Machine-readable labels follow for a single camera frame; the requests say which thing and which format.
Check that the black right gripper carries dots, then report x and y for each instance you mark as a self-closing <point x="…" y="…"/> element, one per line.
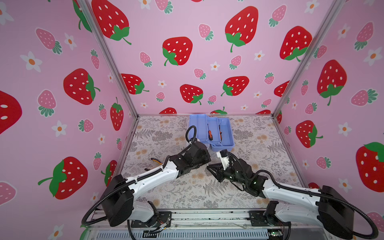
<point x="219" y="170"/>

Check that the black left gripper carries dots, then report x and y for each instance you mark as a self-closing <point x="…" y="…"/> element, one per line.
<point x="206" y="156"/>

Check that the orange screwdriver long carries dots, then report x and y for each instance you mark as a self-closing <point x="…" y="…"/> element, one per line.
<point x="210" y="135"/>

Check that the white lid blue tool box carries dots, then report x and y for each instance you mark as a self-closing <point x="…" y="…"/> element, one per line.
<point x="214" y="132"/>

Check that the orange handled pliers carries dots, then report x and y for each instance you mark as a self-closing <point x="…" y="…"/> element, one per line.
<point x="221" y="133"/>

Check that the yellow handled pliers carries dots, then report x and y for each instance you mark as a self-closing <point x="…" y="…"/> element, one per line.
<point x="156" y="161"/>

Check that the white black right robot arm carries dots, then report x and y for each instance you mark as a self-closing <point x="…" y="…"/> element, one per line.
<point x="320" y="207"/>

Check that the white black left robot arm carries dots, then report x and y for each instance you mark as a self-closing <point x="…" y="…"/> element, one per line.
<point x="118" y="203"/>

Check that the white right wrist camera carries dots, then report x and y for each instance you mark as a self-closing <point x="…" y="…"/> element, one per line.
<point x="224" y="157"/>

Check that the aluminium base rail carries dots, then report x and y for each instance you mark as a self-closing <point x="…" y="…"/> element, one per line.
<point x="215" y="224"/>

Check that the aluminium corner frame post left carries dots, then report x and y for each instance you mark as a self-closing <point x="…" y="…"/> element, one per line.
<point x="91" y="19"/>

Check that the aluminium corner frame post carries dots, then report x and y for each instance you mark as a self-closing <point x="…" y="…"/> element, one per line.
<point x="91" y="19"/>
<point x="321" y="33"/>

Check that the aluminium corner frame post right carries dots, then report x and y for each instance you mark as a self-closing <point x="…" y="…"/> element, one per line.
<point x="321" y="33"/>

